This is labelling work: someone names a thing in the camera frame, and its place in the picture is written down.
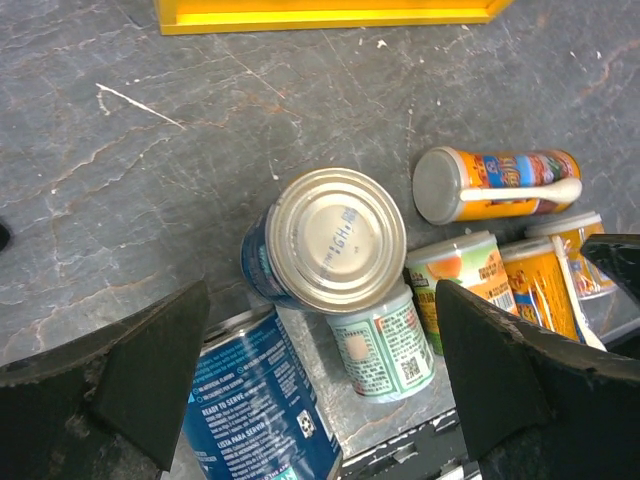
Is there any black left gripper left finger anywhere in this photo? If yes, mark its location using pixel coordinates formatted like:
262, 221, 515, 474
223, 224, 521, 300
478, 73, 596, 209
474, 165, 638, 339
1, 281, 210, 479

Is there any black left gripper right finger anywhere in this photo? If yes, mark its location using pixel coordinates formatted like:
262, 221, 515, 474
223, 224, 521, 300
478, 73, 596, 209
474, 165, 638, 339
436, 281, 639, 479

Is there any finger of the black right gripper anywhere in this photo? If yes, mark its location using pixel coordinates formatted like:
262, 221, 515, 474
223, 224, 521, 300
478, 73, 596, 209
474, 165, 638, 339
580, 234, 640, 305

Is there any green label small can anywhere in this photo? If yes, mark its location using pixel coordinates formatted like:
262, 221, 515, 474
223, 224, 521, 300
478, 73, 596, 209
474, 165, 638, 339
326, 280, 435, 404

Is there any tall orange can with spoon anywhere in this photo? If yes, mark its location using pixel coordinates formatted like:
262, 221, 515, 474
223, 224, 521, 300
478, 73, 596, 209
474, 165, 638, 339
412, 146, 582, 225

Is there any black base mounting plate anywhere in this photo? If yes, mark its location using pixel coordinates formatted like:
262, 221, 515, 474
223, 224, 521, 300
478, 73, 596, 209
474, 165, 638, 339
340, 409, 481, 480

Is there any blue soup can with noodles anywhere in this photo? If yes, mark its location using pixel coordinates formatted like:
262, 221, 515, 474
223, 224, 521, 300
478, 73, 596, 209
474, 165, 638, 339
240, 167, 407, 315

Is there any yellow wooden box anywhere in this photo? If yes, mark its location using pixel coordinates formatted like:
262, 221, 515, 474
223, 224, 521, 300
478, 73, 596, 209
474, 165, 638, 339
154, 0, 511, 35

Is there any orange fruit label can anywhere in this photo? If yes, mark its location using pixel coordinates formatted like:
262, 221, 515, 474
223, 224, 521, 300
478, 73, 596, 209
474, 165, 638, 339
405, 231, 518, 355

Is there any orange can far right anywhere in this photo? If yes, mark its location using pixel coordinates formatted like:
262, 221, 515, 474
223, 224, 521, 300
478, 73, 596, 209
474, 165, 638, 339
525, 211, 616, 300

